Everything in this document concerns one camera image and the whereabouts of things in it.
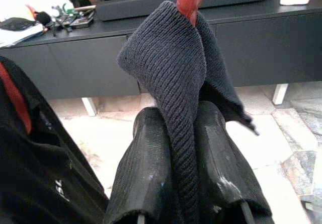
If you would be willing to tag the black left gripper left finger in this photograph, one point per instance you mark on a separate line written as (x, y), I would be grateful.
(143, 163)

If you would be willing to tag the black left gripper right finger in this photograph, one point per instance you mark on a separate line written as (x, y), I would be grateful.
(221, 158)

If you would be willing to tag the black knit garment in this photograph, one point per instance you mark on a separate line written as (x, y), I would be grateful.
(163, 58)

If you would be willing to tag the black t-shirt with print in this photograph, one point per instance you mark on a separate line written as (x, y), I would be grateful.
(37, 158)

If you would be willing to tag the black tv console cabinet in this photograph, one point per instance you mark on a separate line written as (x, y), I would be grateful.
(251, 53)

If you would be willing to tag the white paper sheets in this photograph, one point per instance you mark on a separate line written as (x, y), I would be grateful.
(20, 36)

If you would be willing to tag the black flat pouch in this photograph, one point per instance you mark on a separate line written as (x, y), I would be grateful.
(17, 24)

